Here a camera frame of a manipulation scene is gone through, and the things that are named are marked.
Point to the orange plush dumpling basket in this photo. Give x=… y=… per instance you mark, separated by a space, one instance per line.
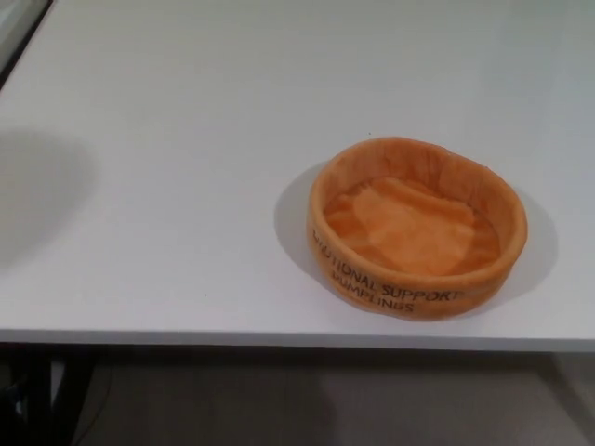
x=418 y=232

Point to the black table frame leg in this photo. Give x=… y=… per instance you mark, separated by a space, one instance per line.
x=46 y=395

